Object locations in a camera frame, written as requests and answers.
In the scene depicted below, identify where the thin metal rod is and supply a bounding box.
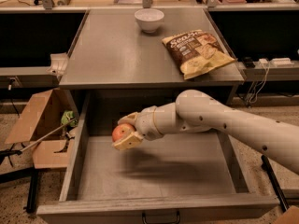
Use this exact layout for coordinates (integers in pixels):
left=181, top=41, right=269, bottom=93
left=18, top=119, right=76, bottom=155

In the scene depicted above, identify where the white plastic bracket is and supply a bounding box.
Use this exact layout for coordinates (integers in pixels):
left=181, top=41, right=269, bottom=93
left=47, top=52, right=69, bottom=76

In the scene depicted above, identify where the grey metal cabinet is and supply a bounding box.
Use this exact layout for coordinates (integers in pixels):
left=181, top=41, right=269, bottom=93
left=60, top=7, right=244, bottom=135

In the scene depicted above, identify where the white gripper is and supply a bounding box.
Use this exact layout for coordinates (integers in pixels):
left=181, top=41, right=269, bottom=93
left=112, top=106, right=163, bottom=150

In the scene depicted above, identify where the green object in box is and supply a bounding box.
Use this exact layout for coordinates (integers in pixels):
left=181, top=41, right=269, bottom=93
left=61, top=110, right=78, bottom=128

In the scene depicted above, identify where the cardboard corner bottom right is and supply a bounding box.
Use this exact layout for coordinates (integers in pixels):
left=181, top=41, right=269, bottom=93
left=273, top=206, right=299, bottom=224

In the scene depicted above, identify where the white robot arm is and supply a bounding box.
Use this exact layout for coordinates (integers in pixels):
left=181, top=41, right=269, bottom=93
left=112, top=90, right=299, bottom=174

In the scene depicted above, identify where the red apple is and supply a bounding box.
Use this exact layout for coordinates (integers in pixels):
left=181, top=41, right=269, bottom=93
left=112, top=123, right=135, bottom=142

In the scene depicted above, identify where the brown cardboard box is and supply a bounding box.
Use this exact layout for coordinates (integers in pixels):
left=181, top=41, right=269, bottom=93
left=5, top=89, right=78, bottom=169

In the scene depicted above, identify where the black stand leg left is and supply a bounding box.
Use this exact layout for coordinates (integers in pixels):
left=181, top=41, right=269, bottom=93
left=25, top=169, right=39, bottom=214

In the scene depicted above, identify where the black bar right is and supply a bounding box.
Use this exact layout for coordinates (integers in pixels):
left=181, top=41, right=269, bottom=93
left=261, top=155, right=289, bottom=213

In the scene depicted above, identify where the white power strip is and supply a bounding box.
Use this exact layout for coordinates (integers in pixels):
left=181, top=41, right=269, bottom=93
left=258, top=58, right=293, bottom=68

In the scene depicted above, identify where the black drawer handle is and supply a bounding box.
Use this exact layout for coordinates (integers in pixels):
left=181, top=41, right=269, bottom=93
left=141, top=211, right=181, bottom=224

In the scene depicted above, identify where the white ceramic bowl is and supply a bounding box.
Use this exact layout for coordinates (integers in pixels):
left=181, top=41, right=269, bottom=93
left=135, top=8, right=164, bottom=34

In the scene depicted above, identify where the brown yellow chip bag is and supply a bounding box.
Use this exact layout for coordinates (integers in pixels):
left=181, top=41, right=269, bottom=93
left=162, top=30, right=235, bottom=80

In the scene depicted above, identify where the open grey top drawer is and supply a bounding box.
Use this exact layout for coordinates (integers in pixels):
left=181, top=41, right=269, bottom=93
left=37, top=93, right=278, bottom=224

